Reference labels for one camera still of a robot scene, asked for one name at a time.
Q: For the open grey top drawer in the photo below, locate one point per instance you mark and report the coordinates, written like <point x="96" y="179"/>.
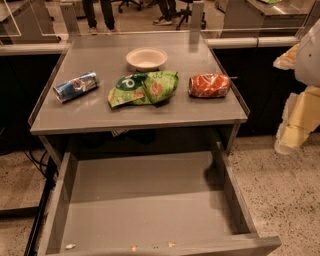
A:
<point x="182" y="204"/>

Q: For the crushed orange soda can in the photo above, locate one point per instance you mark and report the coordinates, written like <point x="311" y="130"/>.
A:
<point x="209" y="86"/>

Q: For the white paper bowl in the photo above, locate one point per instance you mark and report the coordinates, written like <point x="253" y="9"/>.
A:
<point x="146" y="59"/>

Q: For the seated person with sneakers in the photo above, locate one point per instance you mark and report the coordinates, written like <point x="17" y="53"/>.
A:
<point x="168" y="12"/>

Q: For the grey drawer cabinet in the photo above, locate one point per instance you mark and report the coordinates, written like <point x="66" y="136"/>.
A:
<point x="105" y="55"/>

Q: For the crushed blue soda can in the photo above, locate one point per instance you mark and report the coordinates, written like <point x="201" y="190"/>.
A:
<point x="76" y="87"/>

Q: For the grey background desk right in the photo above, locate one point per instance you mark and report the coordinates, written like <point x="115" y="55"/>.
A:
<point x="254" y="18"/>

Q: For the grey background desk left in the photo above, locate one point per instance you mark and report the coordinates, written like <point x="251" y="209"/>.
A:
<point x="26" y="22"/>

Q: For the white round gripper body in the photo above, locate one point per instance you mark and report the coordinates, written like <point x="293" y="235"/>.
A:
<point x="309" y="61"/>

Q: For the black office chair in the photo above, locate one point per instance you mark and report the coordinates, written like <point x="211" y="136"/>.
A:
<point x="186" y="13"/>

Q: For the green rice chip bag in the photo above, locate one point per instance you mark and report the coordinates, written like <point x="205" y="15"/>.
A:
<point x="143" y="88"/>

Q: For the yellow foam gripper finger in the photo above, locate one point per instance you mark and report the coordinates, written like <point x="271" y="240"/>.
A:
<point x="301" y="116"/>
<point x="287" y="60"/>

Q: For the grey background desk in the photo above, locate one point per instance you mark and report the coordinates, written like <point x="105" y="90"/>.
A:
<point x="26" y="22"/>
<point x="254" y="18"/>

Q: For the white horizontal rail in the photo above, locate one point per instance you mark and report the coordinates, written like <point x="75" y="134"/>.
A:
<point x="221" y="43"/>

